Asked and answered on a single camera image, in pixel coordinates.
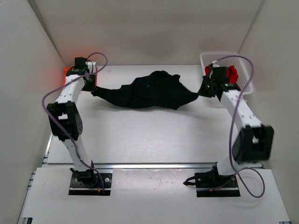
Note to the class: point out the orange t shirt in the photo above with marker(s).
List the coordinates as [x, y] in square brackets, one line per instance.
[65, 72]

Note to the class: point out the black t shirt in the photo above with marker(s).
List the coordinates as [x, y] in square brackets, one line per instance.
[159, 89]

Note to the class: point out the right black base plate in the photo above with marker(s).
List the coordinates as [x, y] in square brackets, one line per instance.
[211, 184]

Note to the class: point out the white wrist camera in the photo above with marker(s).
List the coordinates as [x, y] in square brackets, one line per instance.
[91, 66]
[211, 67]

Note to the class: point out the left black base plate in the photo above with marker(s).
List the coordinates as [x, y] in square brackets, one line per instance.
[93, 188]

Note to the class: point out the red t shirt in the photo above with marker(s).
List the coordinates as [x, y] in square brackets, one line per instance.
[233, 73]

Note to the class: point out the white plastic basket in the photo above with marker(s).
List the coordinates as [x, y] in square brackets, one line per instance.
[227, 59]

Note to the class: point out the aluminium rail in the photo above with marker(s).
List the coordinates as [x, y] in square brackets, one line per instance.
[153, 165]

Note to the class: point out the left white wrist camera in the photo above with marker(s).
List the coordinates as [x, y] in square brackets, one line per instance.
[91, 66]

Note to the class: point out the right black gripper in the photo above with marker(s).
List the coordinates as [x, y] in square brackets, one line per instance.
[202, 92]

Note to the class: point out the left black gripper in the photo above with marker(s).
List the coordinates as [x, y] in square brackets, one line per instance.
[93, 86]

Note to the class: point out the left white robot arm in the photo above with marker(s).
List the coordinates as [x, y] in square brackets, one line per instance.
[65, 111]

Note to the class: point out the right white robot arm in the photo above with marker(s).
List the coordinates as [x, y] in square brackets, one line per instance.
[254, 141]

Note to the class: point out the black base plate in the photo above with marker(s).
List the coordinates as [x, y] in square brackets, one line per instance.
[211, 184]
[93, 188]

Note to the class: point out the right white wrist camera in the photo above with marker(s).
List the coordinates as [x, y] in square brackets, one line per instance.
[211, 67]

